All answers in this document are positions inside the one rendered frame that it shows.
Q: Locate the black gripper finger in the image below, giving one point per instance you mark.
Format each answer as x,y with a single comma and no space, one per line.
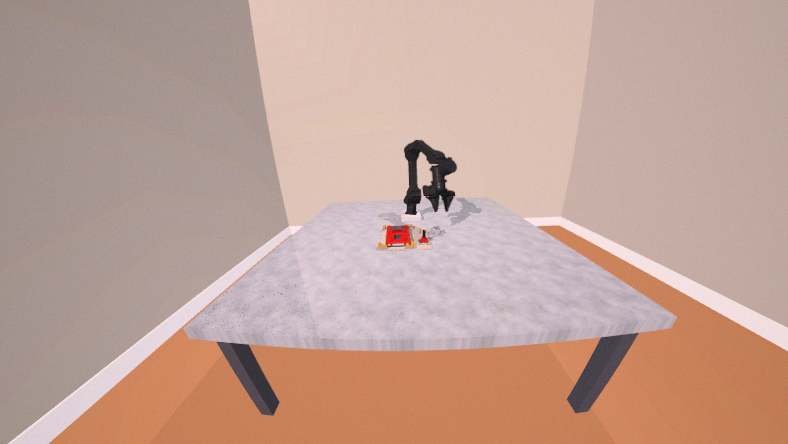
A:
434,201
447,201

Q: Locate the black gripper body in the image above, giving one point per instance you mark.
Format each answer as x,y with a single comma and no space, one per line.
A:
439,188

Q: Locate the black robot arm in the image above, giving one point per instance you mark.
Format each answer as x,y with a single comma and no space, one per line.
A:
446,166

